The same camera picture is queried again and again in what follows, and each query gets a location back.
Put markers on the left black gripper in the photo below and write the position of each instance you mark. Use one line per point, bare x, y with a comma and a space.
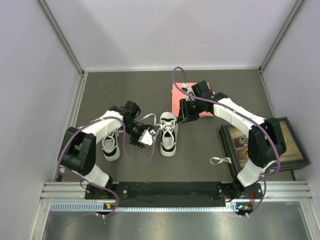
134, 140

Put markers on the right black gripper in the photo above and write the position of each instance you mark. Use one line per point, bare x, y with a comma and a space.
190, 117

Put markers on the black white sneaker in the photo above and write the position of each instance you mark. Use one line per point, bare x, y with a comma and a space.
110, 146
167, 129

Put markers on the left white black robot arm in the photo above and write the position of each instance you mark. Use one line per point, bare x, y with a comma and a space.
78, 149

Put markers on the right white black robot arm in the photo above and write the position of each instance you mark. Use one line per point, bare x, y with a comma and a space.
266, 142

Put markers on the pink folded cloth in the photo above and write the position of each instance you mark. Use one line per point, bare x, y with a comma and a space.
177, 95

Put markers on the black glass-lid display box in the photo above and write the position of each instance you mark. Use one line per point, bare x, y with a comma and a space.
235, 146

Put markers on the loose white shoelace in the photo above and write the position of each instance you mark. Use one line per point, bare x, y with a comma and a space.
218, 160

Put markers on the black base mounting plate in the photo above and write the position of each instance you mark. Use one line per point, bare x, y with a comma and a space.
182, 194

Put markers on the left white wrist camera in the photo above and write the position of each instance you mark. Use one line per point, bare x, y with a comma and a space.
147, 137

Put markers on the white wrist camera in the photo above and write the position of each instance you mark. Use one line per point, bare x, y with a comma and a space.
147, 137
189, 92

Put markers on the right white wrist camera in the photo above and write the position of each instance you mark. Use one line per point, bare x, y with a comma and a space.
189, 92

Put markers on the aluminium extrusion rail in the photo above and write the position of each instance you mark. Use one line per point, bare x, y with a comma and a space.
277, 191

